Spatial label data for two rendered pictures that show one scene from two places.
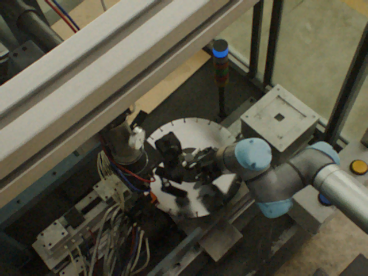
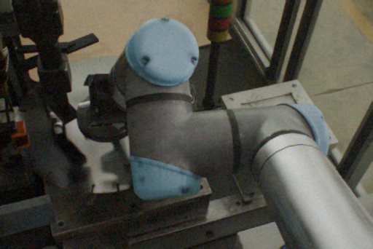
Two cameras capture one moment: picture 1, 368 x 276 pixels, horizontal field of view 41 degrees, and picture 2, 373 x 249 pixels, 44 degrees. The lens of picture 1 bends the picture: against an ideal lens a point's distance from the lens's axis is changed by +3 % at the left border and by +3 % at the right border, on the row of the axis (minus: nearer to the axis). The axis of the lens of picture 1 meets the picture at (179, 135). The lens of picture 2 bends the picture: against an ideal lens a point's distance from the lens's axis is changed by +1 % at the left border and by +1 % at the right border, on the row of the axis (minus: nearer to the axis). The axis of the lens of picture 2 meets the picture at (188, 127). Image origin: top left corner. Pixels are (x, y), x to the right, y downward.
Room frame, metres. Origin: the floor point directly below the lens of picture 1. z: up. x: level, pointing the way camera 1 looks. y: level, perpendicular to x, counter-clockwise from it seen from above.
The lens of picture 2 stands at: (0.08, -0.26, 1.61)
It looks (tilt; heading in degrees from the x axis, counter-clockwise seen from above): 51 degrees down; 10
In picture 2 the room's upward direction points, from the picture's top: 4 degrees clockwise
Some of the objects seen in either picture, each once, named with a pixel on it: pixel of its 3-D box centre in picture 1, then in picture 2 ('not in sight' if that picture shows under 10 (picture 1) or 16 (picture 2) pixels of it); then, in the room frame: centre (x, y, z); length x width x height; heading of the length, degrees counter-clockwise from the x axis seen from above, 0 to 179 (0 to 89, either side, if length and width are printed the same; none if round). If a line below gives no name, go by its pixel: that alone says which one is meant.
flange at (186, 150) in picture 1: (190, 163); (106, 111); (0.60, -0.02, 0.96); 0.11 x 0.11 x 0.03
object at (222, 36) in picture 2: (221, 79); (217, 30); (0.86, -0.17, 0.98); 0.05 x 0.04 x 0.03; 32
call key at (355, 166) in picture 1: (359, 167); not in sight; (0.51, -0.51, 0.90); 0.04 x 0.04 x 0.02
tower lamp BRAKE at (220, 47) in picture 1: (220, 48); not in sight; (0.86, -0.17, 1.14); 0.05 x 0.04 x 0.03; 32
